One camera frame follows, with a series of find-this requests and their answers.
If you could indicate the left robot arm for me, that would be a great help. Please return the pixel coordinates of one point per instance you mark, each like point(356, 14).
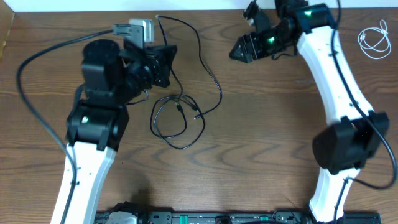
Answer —
point(113, 76)

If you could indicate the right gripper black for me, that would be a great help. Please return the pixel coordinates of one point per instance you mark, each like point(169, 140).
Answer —
point(250, 46)

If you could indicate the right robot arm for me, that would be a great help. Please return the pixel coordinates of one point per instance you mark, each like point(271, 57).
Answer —
point(354, 130)

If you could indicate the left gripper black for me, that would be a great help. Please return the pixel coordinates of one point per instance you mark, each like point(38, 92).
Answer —
point(159, 62)

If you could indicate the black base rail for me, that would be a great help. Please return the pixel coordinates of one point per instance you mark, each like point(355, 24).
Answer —
point(128, 212)

